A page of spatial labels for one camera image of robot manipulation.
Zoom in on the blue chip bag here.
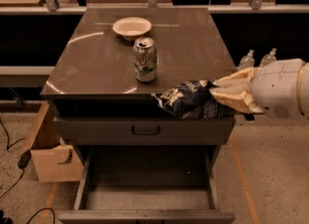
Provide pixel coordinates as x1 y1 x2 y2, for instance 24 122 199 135
152 80 235 120

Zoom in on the black drawer handle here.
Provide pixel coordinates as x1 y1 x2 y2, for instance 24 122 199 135
131 126 160 135

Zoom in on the wooden box on floor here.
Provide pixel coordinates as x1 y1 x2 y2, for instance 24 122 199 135
18 101 84 182

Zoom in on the clear sanitizer bottle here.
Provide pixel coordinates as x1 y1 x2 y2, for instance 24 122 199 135
239 49 255 70
260 48 277 68

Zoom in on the left clear sanitizer bottle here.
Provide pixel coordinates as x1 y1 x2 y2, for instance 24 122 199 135
239 49 255 70

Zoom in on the grey drawer cabinet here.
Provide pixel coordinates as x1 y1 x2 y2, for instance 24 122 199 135
42 8 236 156

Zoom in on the open grey lower drawer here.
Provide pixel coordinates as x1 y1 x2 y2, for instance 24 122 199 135
59 146 236 224

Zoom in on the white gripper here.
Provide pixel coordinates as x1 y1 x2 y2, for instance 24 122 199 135
210 58 305 117

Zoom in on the grey upper drawer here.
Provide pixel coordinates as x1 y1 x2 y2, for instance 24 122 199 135
53 117 236 146

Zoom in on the green white soda can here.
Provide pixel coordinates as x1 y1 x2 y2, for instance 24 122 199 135
133 37 157 82

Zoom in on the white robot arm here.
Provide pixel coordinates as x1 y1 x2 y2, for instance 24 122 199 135
210 58 309 119

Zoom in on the right clear sanitizer bottle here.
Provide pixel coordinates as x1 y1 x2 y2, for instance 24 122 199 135
260 48 277 68

